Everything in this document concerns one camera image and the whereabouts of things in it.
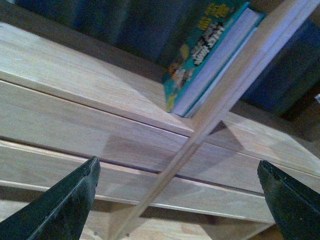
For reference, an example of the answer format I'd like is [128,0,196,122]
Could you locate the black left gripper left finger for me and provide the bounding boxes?
[0,156,101,240]

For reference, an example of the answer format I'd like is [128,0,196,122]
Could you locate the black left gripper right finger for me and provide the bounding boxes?
[257,160,320,240]

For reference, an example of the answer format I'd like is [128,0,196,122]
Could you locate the lower left wooden drawer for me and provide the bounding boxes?
[0,140,156,204]

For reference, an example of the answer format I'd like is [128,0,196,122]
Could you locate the wooden drawer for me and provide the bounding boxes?
[0,81,186,171]
[177,143,320,193]
[152,177,275,224]
[0,140,156,204]

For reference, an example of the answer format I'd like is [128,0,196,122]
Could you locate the upper right wooden drawer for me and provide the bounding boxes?
[177,143,320,193]

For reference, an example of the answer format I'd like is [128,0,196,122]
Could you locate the upper left wooden drawer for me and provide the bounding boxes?
[0,81,186,171]

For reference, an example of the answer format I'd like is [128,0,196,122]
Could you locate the lower right wooden drawer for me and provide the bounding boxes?
[152,177,275,224]

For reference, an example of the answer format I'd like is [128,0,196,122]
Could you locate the light wooden bookshelf unit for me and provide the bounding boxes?
[0,0,320,240]

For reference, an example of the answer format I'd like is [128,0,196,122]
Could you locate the teal comic idiom book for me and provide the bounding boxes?
[163,0,265,118]

